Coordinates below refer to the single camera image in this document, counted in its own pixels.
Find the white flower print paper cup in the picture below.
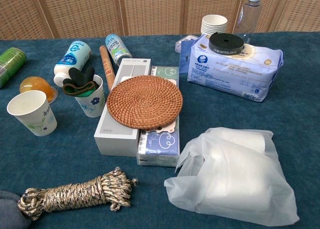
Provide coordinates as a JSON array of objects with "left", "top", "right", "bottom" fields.
[{"left": 6, "top": 90, "right": 58, "bottom": 137}]

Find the woven rattan coaster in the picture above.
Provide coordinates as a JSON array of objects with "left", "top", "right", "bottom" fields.
[{"left": 106, "top": 75, "right": 184, "bottom": 130}]

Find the paper cup holding glove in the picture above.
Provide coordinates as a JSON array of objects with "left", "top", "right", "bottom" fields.
[{"left": 74, "top": 74, "right": 106, "bottom": 118}]

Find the orange jelly cup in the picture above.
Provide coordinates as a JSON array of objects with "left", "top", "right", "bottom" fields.
[{"left": 19, "top": 76, "right": 59, "bottom": 102}]

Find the purple tissue pack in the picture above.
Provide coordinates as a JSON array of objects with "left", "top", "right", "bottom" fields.
[{"left": 136, "top": 113, "right": 181, "bottom": 168}]

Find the green tissue pack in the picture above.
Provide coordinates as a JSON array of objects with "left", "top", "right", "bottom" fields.
[{"left": 149, "top": 65, "right": 180, "bottom": 90}]

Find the white cardboard box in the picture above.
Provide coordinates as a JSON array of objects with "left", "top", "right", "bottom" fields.
[{"left": 93, "top": 57, "right": 152, "bottom": 157}]

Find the brown sausage stick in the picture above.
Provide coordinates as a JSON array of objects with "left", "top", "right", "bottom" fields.
[{"left": 99, "top": 45, "right": 116, "bottom": 91}]

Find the large white blue tissue pack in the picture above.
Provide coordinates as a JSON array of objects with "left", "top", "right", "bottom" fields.
[{"left": 186, "top": 34, "right": 285, "bottom": 102}]

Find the blue white drink can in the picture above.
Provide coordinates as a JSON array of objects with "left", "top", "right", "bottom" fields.
[{"left": 104, "top": 34, "right": 133, "bottom": 66}]

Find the black tape roll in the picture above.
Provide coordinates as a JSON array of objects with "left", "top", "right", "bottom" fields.
[{"left": 208, "top": 32, "right": 245, "bottom": 56}]

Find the stack of white paper cups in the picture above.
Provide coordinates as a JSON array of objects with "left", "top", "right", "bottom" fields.
[{"left": 200, "top": 14, "right": 229, "bottom": 36}]

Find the white blue plastic bottle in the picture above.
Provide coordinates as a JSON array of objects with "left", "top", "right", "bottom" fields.
[{"left": 53, "top": 40, "right": 92, "bottom": 86}]

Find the translucent white plastic bag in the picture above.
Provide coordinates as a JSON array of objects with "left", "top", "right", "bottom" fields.
[{"left": 163, "top": 126, "right": 301, "bottom": 229}]

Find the clear plastic water bottle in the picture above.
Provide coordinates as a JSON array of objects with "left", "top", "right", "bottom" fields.
[{"left": 232, "top": 0, "right": 263, "bottom": 44}]

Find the green drink can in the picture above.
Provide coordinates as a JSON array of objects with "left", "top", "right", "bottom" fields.
[{"left": 0, "top": 47, "right": 27, "bottom": 90}]

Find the grey cloth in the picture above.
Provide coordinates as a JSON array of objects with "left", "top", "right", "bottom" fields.
[{"left": 0, "top": 190, "right": 32, "bottom": 229}]

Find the camouflage rope bundle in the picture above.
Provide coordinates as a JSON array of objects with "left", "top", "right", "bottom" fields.
[{"left": 16, "top": 166, "right": 139, "bottom": 221}]

